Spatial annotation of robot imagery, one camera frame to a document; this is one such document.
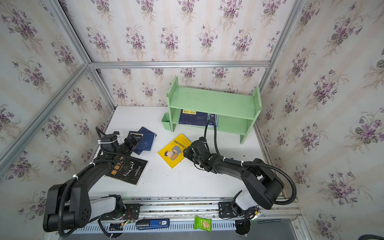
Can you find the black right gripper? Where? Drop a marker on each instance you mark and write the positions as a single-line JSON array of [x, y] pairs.
[[192, 151]]

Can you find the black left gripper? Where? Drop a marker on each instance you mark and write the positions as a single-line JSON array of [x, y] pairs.
[[130, 141]]

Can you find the yellow cartoon cover book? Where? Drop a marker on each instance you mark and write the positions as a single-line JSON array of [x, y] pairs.
[[173, 153]]

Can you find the black cover book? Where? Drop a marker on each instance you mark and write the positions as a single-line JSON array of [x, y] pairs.
[[128, 171]]

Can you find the dark blue thick book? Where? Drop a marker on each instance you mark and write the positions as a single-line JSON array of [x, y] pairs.
[[193, 118]]

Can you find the sci-fi cover magazine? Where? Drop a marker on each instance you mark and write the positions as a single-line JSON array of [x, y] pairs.
[[214, 118]]

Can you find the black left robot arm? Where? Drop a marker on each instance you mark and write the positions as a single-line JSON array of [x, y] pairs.
[[68, 205]]

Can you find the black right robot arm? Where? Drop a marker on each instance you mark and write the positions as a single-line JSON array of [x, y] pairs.
[[262, 183]]

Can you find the dark blue book under arm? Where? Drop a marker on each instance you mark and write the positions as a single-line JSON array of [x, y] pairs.
[[142, 129]]

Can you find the blue book yellow label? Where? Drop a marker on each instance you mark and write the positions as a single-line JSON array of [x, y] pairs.
[[146, 142]]

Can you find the green pen holder cup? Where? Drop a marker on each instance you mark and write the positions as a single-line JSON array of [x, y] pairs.
[[166, 122]]

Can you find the green wooden bookshelf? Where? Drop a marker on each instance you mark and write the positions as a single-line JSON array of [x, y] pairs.
[[237, 113]]

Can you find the green snack packet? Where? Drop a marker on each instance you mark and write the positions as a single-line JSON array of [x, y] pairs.
[[202, 224]]

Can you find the blue black handheld device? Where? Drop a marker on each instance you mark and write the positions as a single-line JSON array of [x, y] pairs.
[[151, 224]]

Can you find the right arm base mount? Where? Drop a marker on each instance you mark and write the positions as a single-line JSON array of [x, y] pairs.
[[229, 210]]

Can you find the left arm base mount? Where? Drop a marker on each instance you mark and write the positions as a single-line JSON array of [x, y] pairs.
[[130, 212]]

